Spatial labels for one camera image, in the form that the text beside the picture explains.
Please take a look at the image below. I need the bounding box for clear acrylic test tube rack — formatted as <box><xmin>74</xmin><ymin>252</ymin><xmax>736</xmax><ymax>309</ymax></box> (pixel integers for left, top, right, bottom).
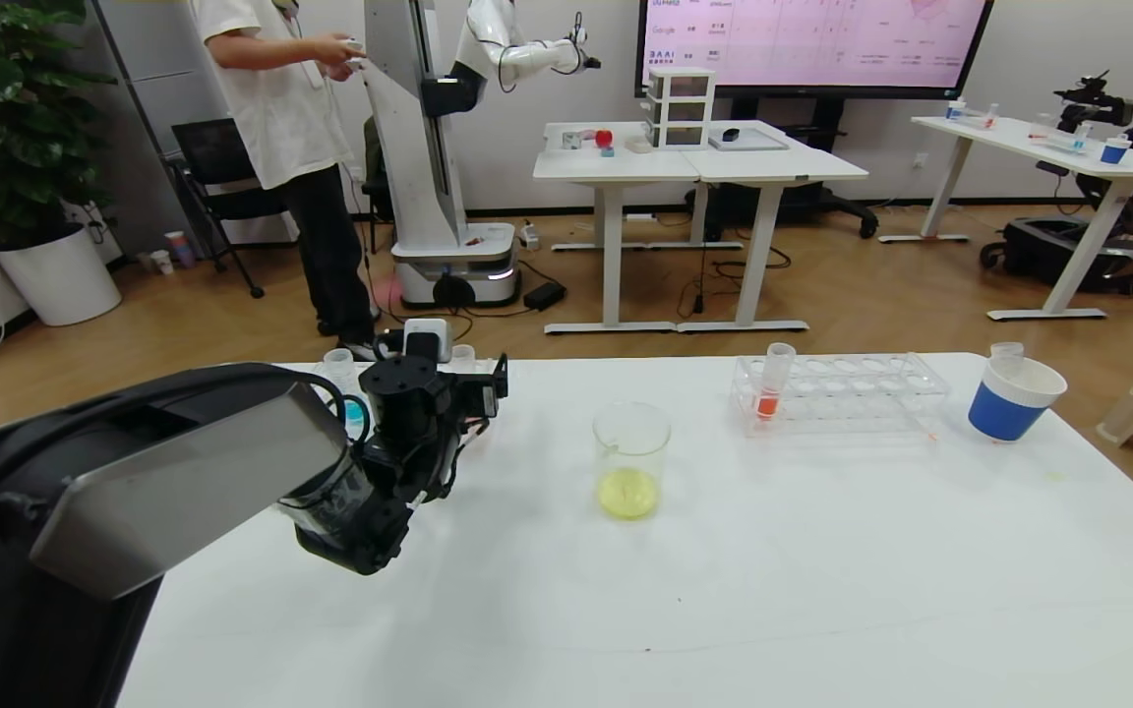
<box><xmin>730</xmin><ymin>352</ymin><xmax>951</xmax><ymax>439</ymax></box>
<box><xmin>306</xmin><ymin>354</ymin><xmax>499</xmax><ymax>443</ymax></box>

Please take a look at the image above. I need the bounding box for clear glass beaker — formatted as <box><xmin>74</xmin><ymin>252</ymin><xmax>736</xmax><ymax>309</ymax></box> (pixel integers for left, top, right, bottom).
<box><xmin>593</xmin><ymin>401</ymin><xmax>673</xmax><ymax>520</ymax></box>

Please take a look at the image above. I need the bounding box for test tube with orange-red pigment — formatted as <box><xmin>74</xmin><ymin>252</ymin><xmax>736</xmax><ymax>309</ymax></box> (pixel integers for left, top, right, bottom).
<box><xmin>754</xmin><ymin>342</ymin><xmax>797</xmax><ymax>422</ymax></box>

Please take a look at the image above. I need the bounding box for test tube with blue pigment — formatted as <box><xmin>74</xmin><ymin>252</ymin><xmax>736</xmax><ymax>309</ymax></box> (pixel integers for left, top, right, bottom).
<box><xmin>323</xmin><ymin>348</ymin><xmax>372</xmax><ymax>430</ymax></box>

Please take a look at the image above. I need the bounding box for white mobile robot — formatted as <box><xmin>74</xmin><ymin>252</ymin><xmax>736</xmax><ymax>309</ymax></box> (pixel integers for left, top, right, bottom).
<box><xmin>362</xmin><ymin>0</ymin><xmax>603</xmax><ymax>311</ymax></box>

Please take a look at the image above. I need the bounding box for white drawer organizer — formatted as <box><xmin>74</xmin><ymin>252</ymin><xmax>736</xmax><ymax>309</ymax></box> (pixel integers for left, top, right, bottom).
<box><xmin>645</xmin><ymin>67</ymin><xmax>717</xmax><ymax>150</ymax></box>

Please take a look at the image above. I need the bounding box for grey flat tray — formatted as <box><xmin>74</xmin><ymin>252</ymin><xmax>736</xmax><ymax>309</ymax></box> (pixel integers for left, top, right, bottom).
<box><xmin>708</xmin><ymin>128</ymin><xmax>790</xmax><ymax>154</ymax></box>

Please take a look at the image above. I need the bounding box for black display stand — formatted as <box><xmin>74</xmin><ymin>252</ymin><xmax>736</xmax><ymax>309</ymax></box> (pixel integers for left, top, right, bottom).
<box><xmin>685</xmin><ymin>96</ymin><xmax>877</xmax><ymax>243</ymax></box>

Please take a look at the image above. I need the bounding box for person in white shirt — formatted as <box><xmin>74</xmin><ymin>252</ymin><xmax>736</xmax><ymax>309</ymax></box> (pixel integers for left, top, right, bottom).
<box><xmin>191</xmin><ymin>0</ymin><xmax>383</xmax><ymax>363</ymax></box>

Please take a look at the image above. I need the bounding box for black folding chair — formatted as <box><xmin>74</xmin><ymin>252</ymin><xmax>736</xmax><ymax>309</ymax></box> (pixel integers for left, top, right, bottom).
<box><xmin>171</xmin><ymin>118</ymin><xmax>272</xmax><ymax>299</ymax></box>

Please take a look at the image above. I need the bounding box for blue and white paper cup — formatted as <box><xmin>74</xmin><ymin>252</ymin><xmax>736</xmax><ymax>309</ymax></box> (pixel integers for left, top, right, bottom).
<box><xmin>968</xmin><ymin>354</ymin><xmax>1068</xmax><ymax>443</ymax></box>

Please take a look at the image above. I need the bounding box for clear rack with small tubes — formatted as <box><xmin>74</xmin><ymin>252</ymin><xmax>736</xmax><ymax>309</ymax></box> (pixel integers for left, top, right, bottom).
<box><xmin>944</xmin><ymin>100</ymin><xmax>1000</xmax><ymax>132</ymax></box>
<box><xmin>1027</xmin><ymin>116</ymin><xmax>1091</xmax><ymax>156</ymax></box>

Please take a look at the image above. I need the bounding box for green plant in white pot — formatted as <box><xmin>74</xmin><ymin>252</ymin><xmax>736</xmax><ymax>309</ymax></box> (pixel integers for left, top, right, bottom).
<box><xmin>0</xmin><ymin>0</ymin><xmax>122</xmax><ymax>326</ymax></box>

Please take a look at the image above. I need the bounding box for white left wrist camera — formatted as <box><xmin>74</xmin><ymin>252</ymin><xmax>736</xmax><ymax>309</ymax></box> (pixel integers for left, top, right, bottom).
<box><xmin>402</xmin><ymin>318</ymin><xmax>452</xmax><ymax>363</ymax></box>

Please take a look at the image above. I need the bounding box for large wall display screen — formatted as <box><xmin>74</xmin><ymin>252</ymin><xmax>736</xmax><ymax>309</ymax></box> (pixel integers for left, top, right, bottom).
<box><xmin>635</xmin><ymin>0</ymin><xmax>995</xmax><ymax>100</ymax></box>

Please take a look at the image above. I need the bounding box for black camera rig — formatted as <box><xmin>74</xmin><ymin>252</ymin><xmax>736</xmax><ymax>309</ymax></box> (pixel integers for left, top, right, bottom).
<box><xmin>1051</xmin><ymin>71</ymin><xmax>1133</xmax><ymax>134</ymax></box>

